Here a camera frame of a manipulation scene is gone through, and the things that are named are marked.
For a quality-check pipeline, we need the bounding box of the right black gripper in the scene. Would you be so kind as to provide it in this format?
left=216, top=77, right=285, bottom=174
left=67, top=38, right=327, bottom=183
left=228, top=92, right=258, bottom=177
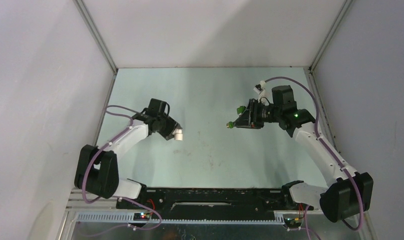
left=233, top=98, right=282, bottom=130

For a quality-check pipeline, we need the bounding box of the green plastic faucet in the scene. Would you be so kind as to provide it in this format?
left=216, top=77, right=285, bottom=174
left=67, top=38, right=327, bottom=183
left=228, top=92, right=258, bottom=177
left=226, top=105, right=246, bottom=129

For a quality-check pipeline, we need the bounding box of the white elbow fitting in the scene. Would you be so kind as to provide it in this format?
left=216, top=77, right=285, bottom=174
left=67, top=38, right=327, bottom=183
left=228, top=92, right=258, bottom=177
left=173, top=128, right=183, bottom=141

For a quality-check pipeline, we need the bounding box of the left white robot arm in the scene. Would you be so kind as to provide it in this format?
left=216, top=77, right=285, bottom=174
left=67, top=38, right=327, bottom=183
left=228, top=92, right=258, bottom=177
left=74, top=98, right=183, bottom=208

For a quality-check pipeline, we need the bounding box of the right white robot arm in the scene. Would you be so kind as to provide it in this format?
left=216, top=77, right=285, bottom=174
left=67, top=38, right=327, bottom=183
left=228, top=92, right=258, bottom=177
left=227, top=85, right=373, bottom=223

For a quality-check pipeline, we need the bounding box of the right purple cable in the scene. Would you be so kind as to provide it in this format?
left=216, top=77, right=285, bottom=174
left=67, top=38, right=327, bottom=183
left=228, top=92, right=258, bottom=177
left=264, top=76, right=365, bottom=240

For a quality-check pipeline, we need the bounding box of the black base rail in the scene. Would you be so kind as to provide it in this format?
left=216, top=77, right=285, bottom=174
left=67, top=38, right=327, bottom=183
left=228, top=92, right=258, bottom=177
left=116, top=185, right=306, bottom=223

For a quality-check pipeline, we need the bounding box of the grey cable duct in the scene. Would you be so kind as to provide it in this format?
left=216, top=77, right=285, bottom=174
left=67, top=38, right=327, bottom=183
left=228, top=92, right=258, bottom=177
left=76, top=211, right=285, bottom=227

